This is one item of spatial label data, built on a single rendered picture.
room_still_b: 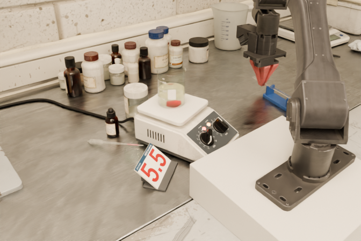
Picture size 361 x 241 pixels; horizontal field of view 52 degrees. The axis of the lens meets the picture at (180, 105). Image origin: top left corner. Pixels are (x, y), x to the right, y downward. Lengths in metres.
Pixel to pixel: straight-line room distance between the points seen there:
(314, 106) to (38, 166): 0.55
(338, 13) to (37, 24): 1.18
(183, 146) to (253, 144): 0.14
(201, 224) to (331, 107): 0.29
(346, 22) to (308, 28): 1.04
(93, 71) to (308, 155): 0.65
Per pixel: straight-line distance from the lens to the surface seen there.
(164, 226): 0.66
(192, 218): 0.67
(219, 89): 1.08
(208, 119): 0.81
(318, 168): 0.64
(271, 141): 0.73
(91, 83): 1.07
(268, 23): 0.99
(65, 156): 0.84
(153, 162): 0.75
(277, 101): 1.03
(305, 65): 0.63
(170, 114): 0.78
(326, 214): 0.63
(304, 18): 0.67
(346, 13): 1.69
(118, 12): 1.26
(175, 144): 0.77
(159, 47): 1.15
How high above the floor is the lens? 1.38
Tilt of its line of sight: 29 degrees down
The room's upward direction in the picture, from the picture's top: straight up
